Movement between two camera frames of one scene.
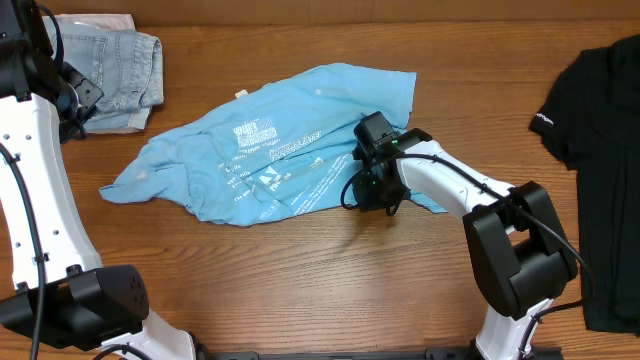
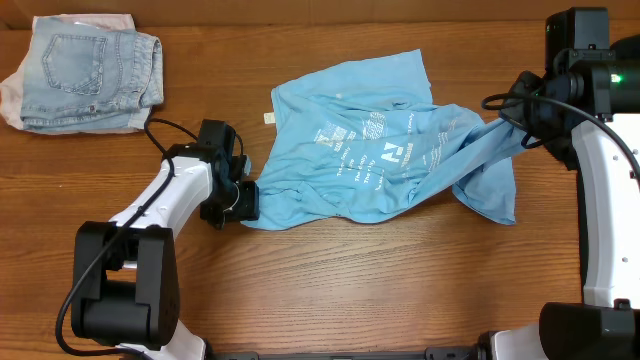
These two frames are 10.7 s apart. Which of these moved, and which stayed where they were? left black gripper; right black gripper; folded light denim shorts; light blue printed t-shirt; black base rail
Moved: left black gripper; right black gripper; light blue printed t-shirt
Stayed: folded light denim shorts; black base rail
